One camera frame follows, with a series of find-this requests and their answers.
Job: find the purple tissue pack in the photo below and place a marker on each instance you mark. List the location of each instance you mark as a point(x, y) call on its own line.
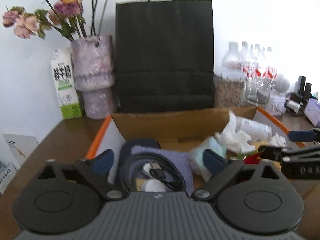
point(313, 112)

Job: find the clear container of seeds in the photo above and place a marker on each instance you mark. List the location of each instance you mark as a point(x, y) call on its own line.
point(228, 92)

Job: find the bunch of dried roses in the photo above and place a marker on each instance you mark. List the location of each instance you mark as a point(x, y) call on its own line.
point(65, 7)

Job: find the white printed box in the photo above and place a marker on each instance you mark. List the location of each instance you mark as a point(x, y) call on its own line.
point(7, 177)

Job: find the white tissue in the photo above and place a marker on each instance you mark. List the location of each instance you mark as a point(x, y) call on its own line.
point(235, 140)

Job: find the pack of water bottles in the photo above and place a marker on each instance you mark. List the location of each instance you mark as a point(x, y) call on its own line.
point(247, 62)

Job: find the clear plastic tub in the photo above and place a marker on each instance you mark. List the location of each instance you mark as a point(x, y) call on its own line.
point(275, 103)

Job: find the white hair dryer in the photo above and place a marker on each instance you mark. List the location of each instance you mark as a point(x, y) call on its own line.
point(282, 83)

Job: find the white labelled container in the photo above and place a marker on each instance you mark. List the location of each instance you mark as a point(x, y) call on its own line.
point(257, 128)

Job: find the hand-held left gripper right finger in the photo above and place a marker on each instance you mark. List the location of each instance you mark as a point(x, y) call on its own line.
point(215, 162)

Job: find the black zip pouch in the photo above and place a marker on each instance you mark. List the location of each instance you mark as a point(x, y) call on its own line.
point(147, 142)

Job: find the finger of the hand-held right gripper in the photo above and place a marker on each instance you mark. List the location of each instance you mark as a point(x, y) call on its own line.
point(300, 135)
point(272, 152)

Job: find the white sign board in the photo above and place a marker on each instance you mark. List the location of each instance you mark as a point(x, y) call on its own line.
point(21, 150)

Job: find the white green milk carton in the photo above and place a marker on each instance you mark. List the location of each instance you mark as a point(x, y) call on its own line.
point(65, 85)

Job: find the white yellow plush sheep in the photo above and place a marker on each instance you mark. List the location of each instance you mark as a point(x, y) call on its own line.
point(278, 140)

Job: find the purple mottled vase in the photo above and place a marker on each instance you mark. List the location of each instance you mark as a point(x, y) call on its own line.
point(93, 75)

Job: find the clear drinking glass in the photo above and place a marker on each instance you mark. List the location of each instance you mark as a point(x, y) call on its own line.
point(258, 91)

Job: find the pale blue plastic bag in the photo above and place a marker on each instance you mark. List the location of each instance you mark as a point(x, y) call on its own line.
point(198, 160)

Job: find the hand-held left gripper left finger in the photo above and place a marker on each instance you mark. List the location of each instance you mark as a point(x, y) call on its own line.
point(103, 163)

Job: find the white flip cap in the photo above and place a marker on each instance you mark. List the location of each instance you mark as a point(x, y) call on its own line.
point(155, 186)

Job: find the black paper bag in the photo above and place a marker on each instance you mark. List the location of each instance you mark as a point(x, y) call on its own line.
point(165, 55)

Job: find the red cardboard box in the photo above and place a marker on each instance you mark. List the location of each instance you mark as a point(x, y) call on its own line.
point(175, 127)

